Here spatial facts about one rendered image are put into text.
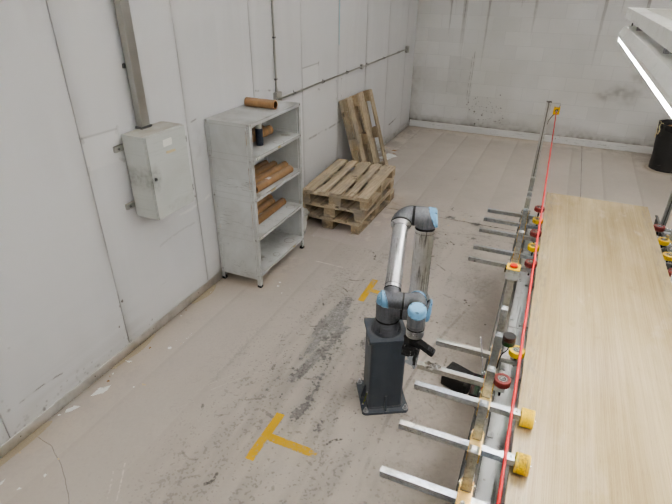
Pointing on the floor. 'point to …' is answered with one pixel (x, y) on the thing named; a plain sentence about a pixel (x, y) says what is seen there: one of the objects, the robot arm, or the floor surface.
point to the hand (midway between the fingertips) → (415, 366)
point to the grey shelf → (228, 226)
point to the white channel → (653, 24)
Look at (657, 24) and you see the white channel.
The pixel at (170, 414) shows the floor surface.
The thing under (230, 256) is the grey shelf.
